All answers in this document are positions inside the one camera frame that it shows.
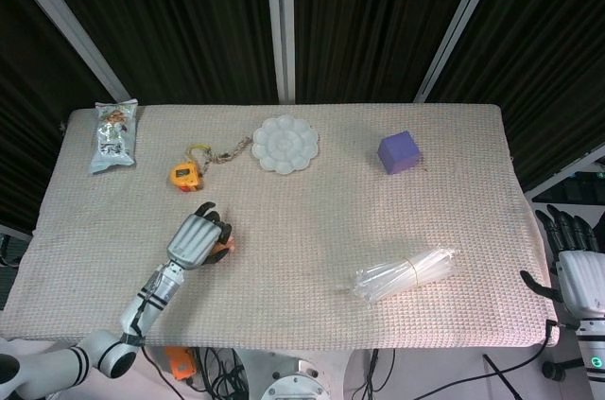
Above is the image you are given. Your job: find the silver snack bag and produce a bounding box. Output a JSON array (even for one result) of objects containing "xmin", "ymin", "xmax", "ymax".
[{"xmin": 89, "ymin": 97, "xmax": 139, "ymax": 176}]

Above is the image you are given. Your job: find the orange tool under table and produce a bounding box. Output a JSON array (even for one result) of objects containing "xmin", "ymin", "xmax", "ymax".
[{"xmin": 164, "ymin": 346, "xmax": 197, "ymax": 381}]

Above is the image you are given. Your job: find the white flower-shaped palette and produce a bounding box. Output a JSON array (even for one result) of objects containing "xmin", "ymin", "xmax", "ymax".
[{"xmin": 251, "ymin": 115, "xmax": 320, "ymax": 177}]

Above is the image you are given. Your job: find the bundle of clear straws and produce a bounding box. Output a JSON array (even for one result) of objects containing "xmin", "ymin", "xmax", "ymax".
[{"xmin": 351, "ymin": 245, "xmax": 461, "ymax": 309}]

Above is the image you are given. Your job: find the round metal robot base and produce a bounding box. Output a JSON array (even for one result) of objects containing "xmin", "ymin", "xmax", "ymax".
[{"xmin": 258, "ymin": 356, "xmax": 335, "ymax": 400}]

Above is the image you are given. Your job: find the beige knitted table cloth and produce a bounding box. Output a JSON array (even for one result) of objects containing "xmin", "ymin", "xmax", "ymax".
[{"xmin": 0, "ymin": 103, "xmax": 561, "ymax": 352}]

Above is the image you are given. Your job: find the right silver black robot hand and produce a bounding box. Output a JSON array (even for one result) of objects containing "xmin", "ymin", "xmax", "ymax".
[{"xmin": 519, "ymin": 204, "xmax": 605, "ymax": 325}]

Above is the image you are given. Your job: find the white aluminium frame post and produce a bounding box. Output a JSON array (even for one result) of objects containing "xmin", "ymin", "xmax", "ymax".
[
  {"xmin": 412, "ymin": 0, "xmax": 514, "ymax": 103},
  {"xmin": 0, "ymin": 0, "xmax": 132, "ymax": 103},
  {"xmin": 263, "ymin": 0, "xmax": 297, "ymax": 105}
]

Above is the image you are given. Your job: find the yellow tape measure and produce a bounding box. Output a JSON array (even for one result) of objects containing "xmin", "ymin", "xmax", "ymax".
[{"xmin": 169, "ymin": 161, "xmax": 205, "ymax": 193}]

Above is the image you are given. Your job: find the small orange toy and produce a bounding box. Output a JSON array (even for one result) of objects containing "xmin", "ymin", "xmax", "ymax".
[{"xmin": 210, "ymin": 235, "xmax": 237, "ymax": 260}]

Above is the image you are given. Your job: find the purple cube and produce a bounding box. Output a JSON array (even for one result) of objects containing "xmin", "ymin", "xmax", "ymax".
[{"xmin": 376, "ymin": 130, "xmax": 423, "ymax": 176}]

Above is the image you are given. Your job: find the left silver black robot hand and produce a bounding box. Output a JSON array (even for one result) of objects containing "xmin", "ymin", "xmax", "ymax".
[{"xmin": 165, "ymin": 201, "xmax": 233, "ymax": 271}]

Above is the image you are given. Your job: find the black cable bundle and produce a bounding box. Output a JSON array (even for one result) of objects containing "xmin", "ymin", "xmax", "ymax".
[{"xmin": 186, "ymin": 346, "xmax": 266, "ymax": 400}]

